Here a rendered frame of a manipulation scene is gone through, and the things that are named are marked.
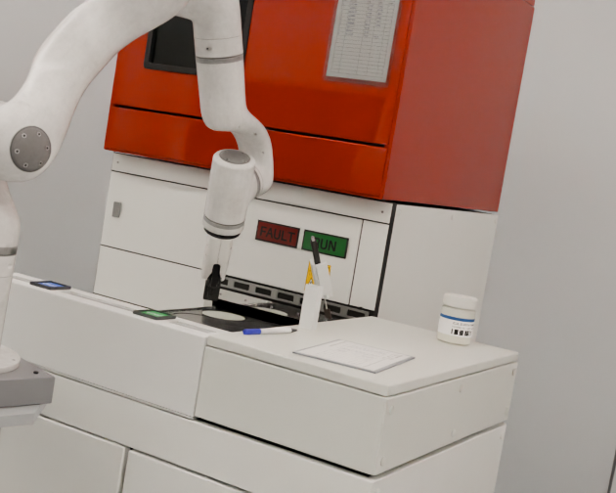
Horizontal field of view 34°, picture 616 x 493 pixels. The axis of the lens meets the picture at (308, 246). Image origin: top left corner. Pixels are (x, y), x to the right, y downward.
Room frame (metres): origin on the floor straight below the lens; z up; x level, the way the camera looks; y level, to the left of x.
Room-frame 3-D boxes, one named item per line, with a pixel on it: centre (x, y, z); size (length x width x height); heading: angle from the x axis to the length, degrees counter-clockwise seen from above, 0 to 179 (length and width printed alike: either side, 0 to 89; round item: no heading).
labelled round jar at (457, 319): (2.04, -0.33, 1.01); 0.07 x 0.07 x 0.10
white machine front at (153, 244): (2.43, 0.18, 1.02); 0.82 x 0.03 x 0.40; 60
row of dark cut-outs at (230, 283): (2.34, 0.03, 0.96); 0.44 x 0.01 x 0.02; 60
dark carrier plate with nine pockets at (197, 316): (2.14, 0.13, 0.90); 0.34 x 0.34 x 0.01; 60
